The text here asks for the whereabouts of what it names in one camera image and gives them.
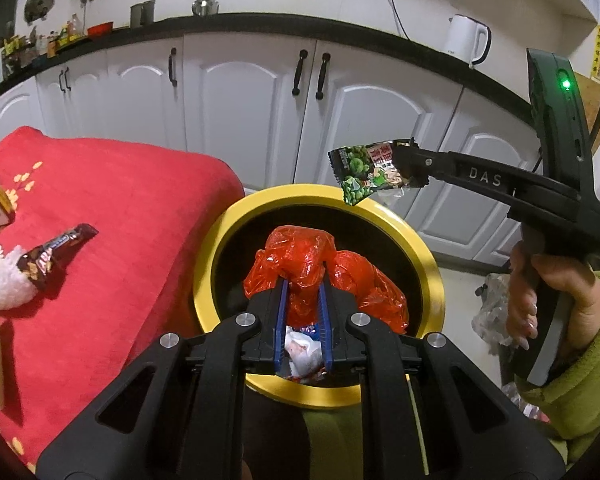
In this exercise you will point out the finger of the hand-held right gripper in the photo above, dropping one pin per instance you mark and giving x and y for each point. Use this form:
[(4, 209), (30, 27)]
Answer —
[(460, 170)]

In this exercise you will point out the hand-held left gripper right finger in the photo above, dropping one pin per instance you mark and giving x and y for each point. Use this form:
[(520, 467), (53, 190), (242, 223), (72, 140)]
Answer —
[(324, 320)]

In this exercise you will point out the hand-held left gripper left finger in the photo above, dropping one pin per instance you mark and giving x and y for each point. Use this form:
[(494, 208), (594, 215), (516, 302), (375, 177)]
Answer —
[(281, 310)]

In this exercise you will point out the red plastic bag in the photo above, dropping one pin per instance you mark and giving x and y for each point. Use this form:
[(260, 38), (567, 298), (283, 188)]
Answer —
[(300, 255)]

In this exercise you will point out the yellow trash bin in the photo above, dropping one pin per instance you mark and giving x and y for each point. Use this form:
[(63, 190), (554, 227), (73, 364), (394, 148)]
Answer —
[(215, 260)]

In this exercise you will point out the green snack packet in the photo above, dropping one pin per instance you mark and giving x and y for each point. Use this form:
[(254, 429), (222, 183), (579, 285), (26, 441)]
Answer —
[(360, 170)]

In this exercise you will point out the person's right forearm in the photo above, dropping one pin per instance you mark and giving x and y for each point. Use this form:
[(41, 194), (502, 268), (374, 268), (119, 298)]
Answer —
[(590, 375)]

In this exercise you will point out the person's right hand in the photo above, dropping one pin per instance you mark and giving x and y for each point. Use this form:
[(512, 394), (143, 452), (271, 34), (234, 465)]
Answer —
[(582, 295)]

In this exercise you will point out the clear crumpled plastic bag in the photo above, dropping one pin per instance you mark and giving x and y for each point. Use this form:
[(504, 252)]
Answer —
[(492, 310)]

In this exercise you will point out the white electric kettle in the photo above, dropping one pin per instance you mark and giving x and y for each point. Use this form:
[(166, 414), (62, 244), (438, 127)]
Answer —
[(465, 40)]

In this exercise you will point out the red floral blanket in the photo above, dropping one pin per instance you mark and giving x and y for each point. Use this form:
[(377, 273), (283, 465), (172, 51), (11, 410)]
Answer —
[(105, 200)]

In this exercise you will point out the white lower cabinets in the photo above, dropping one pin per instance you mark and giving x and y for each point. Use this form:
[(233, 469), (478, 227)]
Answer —
[(230, 100)]

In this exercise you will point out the black countertop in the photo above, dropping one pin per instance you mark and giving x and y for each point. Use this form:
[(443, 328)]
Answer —
[(280, 22)]

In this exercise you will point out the brown chocolate wrapper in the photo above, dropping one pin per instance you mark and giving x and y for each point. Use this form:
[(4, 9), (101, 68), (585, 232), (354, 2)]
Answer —
[(55, 252)]

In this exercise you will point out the small white plastic bag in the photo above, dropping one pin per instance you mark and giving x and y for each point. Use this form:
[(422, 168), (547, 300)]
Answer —
[(17, 280)]

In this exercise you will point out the steel teapot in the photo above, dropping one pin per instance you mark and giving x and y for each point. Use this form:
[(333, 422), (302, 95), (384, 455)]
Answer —
[(205, 6)]

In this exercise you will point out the metal canister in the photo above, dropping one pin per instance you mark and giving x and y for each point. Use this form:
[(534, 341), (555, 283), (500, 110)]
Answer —
[(142, 14)]

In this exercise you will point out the red bowl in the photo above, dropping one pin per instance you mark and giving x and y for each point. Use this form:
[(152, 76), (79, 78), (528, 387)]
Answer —
[(101, 29)]

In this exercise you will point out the row of condiment bottles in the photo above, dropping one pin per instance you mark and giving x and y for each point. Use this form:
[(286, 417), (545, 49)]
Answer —
[(62, 35)]

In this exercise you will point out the hanging steel pot lid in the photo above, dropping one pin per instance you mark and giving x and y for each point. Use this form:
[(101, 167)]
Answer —
[(39, 4)]

